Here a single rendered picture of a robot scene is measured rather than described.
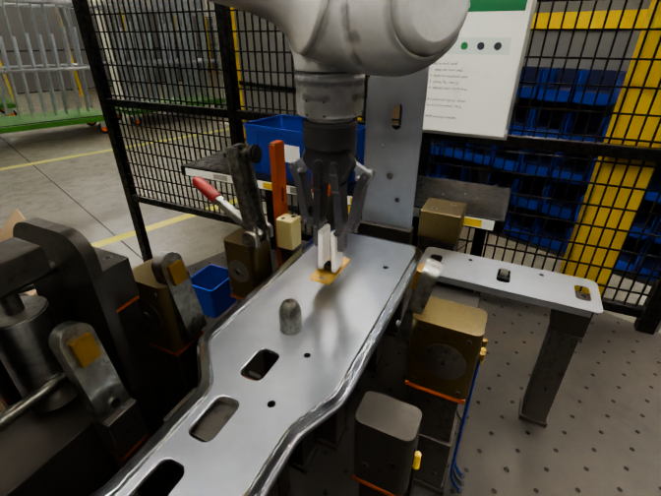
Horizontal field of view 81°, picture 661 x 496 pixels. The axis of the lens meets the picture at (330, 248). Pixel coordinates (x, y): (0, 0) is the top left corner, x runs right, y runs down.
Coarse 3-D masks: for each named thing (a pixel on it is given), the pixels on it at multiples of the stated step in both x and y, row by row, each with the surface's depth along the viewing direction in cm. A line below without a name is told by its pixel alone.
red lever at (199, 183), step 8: (200, 176) 68; (192, 184) 68; (200, 184) 67; (208, 184) 67; (208, 192) 67; (216, 192) 67; (216, 200) 67; (224, 200) 68; (224, 208) 67; (232, 208) 67; (232, 216) 67; (240, 216) 67; (240, 224) 67
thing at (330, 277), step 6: (330, 258) 67; (342, 258) 67; (330, 264) 64; (342, 264) 65; (318, 270) 63; (324, 270) 63; (330, 270) 63; (312, 276) 62; (318, 276) 62; (324, 276) 62; (330, 276) 62; (336, 276) 62; (324, 282) 60; (330, 282) 60
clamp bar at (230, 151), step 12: (240, 144) 62; (228, 156) 60; (240, 156) 61; (252, 156) 59; (240, 168) 61; (252, 168) 63; (240, 180) 61; (252, 180) 64; (240, 192) 62; (252, 192) 65; (240, 204) 64; (252, 204) 65; (252, 216) 64; (264, 216) 67; (252, 228) 65; (264, 228) 68
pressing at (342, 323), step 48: (384, 240) 79; (288, 288) 64; (336, 288) 64; (384, 288) 64; (240, 336) 54; (288, 336) 54; (336, 336) 54; (240, 384) 46; (288, 384) 46; (336, 384) 46; (240, 432) 41; (288, 432) 41; (144, 480) 36; (192, 480) 36; (240, 480) 36
